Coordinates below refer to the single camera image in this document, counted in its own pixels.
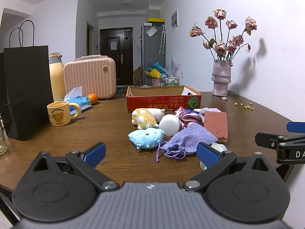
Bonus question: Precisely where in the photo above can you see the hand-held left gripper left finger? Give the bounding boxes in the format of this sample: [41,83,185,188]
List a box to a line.
[30,142,120,192]

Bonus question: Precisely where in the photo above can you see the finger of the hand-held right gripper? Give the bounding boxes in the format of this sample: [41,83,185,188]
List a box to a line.
[287,122,305,133]
[255,132,305,149]

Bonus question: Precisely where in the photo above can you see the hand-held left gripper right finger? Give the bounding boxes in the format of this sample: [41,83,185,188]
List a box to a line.
[182,142,278,192]

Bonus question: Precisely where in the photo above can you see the small white soft toy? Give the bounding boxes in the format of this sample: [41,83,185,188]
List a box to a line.
[200,142,228,171]

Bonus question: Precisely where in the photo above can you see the purple drawstring pouch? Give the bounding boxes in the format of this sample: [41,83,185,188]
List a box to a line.
[156,123,218,163]

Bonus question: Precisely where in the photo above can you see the pink sponge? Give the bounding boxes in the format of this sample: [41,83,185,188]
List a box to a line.
[204,111,228,145]

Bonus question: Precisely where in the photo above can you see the lilac fluffy scrunchie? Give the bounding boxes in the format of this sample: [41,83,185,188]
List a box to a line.
[199,107,222,115]

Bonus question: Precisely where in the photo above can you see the pink satin scrunchie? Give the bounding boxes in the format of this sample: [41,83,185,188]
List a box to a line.
[175,107,205,130]

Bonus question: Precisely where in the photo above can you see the white squishy ball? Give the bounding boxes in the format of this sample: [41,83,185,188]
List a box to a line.
[159,114,181,137]

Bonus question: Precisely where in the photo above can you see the light blue plush toy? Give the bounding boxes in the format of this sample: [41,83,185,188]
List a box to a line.
[128,127,165,150]

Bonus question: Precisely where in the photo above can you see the yellow and white plush toy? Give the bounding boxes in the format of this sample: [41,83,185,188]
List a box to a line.
[132,108,165,130]

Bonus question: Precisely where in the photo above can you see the red cardboard box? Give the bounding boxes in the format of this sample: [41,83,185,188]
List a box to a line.
[126,85,202,113]

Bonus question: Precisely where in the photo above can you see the light blue soft tissue pack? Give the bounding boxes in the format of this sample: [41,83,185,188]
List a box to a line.
[64,86,92,112]

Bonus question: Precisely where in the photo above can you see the scattered yellow crumbs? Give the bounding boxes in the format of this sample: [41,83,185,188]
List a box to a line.
[234,102,254,111]

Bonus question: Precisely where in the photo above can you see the yellow bear mug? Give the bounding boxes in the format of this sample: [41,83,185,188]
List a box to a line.
[47,101,82,127]

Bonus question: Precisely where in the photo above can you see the pink ribbed suitcase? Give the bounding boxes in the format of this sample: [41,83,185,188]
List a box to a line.
[63,55,117,100]

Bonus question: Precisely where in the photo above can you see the mauve textured vase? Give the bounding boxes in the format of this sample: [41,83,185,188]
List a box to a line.
[212,59,232,97]

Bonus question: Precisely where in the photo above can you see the yellow thermos bottle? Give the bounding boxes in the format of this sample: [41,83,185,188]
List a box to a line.
[49,52,66,102]

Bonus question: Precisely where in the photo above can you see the metal trolley with bottles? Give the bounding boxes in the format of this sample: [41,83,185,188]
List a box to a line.
[160,74,180,86]

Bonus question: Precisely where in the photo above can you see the brown cardboard carton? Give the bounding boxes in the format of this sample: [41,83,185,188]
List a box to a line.
[134,67,143,86]

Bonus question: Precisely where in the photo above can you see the clear glass jar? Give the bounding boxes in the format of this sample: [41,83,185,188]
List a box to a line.
[0,118,8,155]

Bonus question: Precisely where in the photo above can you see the dark brown entrance door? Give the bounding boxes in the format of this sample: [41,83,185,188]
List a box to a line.
[100,27,133,86]

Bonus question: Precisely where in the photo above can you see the black paper bag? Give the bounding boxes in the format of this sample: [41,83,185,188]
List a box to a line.
[0,20,55,141]

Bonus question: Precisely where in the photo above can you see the blue and yellow bags pile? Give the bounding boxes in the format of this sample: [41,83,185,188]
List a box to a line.
[143,62,168,79]

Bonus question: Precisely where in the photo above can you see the dried pink roses bouquet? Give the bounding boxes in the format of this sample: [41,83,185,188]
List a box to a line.
[189,8,258,61]

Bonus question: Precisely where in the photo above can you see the grey interior door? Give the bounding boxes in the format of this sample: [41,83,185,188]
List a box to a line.
[86,21,95,57]

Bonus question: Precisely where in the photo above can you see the grey refrigerator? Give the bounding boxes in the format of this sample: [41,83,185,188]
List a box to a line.
[141,24,166,86]

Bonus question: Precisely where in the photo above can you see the white hanging umbrellas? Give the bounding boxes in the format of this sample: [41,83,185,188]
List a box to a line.
[159,24,166,54]

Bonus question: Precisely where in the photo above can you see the purple feather wall decoration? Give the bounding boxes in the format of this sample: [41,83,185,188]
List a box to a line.
[170,55,181,77]

